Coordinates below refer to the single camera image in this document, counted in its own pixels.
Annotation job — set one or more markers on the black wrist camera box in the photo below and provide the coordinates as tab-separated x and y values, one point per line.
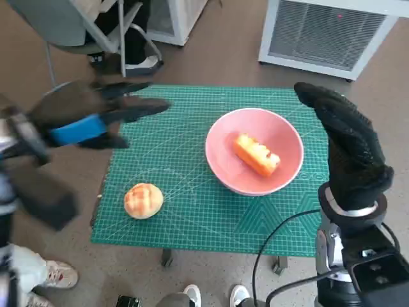
383	278
44	198

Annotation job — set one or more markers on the person seated on chair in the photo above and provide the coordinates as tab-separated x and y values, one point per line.
137	41

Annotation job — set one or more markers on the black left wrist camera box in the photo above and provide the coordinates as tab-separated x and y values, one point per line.
44	198

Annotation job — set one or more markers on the round toy bread bun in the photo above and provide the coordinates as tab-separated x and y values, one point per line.
143	201

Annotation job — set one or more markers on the white air purifier with grille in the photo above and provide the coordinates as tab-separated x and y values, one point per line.
326	35

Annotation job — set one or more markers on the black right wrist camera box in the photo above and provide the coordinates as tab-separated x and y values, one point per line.
383	278

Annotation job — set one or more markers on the green cutting mat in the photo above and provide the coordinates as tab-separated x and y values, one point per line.
191	211

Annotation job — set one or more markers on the small black device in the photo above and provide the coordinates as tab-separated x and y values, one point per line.
128	301

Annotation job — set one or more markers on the grey office chair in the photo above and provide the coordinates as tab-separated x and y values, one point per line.
57	28

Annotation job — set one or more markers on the person with red-marked shoe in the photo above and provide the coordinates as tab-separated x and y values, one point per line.
48	275

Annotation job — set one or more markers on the white mesh cabinet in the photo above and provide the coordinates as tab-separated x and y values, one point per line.
179	19

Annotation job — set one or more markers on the black table leg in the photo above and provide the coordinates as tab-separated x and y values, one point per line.
166	258
279	266

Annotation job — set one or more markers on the pink bowl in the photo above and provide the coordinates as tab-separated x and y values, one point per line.
223	166

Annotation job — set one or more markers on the black knitted gloved right hand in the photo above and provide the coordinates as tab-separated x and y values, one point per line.
351	153

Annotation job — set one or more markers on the long toy bread loaf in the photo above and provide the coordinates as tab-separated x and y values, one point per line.
255	155

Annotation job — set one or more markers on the person with white shoes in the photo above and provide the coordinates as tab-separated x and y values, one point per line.
191	295

